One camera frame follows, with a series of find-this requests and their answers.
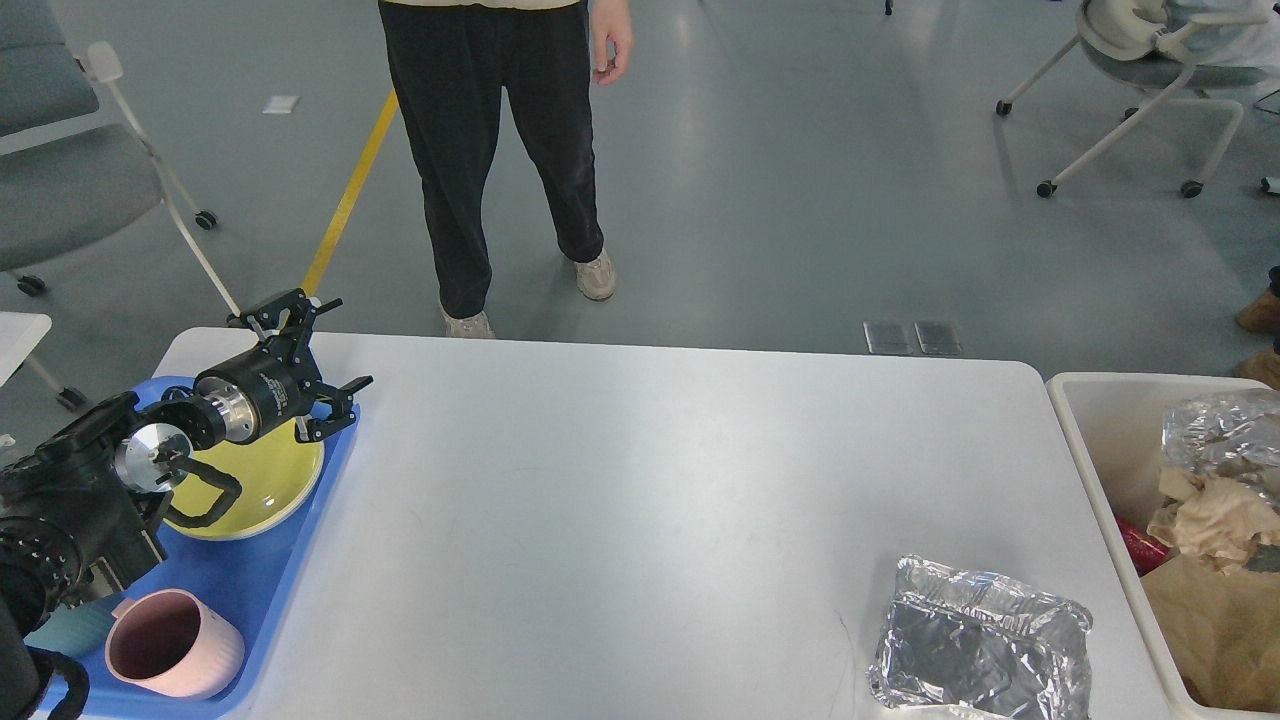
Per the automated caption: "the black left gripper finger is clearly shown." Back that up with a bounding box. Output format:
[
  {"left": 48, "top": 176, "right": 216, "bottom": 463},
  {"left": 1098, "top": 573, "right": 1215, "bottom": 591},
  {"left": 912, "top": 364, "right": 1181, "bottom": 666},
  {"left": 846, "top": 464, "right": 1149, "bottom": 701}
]
[
  {"left": 227, "top": 290, "right": 343, "bottom": 356},
  {"left": 294, "top": 375, "right": 374, "bottom": 445}
]

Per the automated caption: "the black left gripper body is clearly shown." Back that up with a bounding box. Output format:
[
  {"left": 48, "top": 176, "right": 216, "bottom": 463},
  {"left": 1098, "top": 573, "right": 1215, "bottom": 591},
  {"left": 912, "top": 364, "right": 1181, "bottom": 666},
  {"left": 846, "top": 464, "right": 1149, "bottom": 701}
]
[{"left": 195, "top": 348, "right": 320, "bottom": 441}]

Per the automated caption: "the yellow plastic plate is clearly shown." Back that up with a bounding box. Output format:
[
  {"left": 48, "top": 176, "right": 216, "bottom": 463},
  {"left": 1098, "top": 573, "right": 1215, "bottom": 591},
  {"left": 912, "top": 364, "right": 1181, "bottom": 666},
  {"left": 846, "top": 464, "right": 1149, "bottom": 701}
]
[{"left": 164, "top": 423, "right": 326, "bottom": 541}]

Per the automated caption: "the pink ribbed mug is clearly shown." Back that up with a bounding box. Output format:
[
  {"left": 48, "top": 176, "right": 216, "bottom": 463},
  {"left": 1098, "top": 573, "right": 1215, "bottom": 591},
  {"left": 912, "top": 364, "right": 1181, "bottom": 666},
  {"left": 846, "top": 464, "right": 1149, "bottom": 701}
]
[{"left": 104, "top": 588, "right": 246, "bottom": 701}]

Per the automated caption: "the aluminium foil sheet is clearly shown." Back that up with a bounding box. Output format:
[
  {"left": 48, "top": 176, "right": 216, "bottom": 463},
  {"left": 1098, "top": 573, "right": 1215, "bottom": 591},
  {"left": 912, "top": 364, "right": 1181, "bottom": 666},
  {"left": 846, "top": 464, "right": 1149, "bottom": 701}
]
[{"left": 868, "top": 555, "right": 1093, "bottom": 719}]

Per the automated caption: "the crushed red soda can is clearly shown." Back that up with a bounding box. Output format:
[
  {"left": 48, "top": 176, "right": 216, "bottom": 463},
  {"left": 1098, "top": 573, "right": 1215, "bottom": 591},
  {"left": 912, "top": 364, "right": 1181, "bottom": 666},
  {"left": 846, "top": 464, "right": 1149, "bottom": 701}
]
[{"left": 1114, "top": 515, "right": 1171, "bottom": 577}]

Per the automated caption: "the foil tray with paper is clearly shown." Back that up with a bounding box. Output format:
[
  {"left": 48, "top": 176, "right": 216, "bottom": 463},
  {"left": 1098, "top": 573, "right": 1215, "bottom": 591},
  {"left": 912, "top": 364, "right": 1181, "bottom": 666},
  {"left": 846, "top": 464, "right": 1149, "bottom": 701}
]
[{"left": 1158, "top": 389, "right": 1279, "bottom": 518}]

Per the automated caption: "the brown paper bag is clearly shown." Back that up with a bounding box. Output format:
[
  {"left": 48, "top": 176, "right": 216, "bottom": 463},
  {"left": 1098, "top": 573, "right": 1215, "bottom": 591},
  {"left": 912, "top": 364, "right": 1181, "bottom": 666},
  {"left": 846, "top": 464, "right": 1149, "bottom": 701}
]
[{"left": 1140, "top": 556, "right": 1279, "bottom": 714}]

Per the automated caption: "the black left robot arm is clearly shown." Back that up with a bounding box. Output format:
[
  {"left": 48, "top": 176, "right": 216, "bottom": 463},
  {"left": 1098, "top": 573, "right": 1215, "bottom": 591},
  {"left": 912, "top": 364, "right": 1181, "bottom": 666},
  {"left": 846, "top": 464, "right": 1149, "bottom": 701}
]
[{"left": 1, "top": 288, "right": 372, "bottom": 719}]

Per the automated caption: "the blue plastic tray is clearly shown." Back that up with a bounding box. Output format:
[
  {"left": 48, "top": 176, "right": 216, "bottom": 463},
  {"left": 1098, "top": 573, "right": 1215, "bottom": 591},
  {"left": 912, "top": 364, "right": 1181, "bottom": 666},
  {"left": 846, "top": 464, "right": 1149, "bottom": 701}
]
[{"left": 77, "top": 427, "right": 356, "bottom": 719}]

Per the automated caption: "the white side table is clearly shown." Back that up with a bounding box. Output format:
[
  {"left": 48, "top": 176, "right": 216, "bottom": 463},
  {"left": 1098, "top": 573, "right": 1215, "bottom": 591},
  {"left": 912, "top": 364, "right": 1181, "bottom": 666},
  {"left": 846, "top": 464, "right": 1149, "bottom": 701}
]
[{"left": 1, "top": 311, "right": 87, "bottom": 411}]

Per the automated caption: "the grey office chair left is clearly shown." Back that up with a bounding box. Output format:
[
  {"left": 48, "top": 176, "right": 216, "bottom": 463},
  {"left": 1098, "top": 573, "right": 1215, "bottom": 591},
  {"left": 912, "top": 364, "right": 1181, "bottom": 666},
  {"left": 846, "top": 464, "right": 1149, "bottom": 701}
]
[{"left": 1, "top": 1, "right": 241, "bottom": 314}]

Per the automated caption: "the teal yellow mug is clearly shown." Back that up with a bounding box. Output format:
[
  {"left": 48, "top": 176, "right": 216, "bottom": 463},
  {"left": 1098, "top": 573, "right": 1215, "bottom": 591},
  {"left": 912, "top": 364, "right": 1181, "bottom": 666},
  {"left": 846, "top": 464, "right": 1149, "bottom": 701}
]
[{"left": 26, "top": 596, "right": 119, "bottom": 659}]

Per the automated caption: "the beige plastic bin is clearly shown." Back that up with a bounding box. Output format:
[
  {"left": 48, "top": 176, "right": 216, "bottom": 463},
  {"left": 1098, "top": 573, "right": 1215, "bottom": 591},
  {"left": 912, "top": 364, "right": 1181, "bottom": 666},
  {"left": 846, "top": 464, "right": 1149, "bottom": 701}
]
[{"left": 1046, "top": 372, "right": 1267, "bottom": 719}]

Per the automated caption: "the crumpled brown paper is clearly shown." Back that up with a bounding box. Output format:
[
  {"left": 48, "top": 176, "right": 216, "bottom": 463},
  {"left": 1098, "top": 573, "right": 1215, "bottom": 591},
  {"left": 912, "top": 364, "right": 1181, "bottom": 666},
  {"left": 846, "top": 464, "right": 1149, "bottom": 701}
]
[{"left": 1147, "top": 468, "right": 1279, "bottom": 574}]

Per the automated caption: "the white office chair right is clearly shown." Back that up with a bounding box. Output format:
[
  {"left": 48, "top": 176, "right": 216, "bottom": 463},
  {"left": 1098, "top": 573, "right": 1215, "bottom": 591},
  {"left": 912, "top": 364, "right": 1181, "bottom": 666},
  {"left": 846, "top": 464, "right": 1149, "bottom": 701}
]
[{"left": 995, "top": 1, "right": 1277, "bottom": 199}]

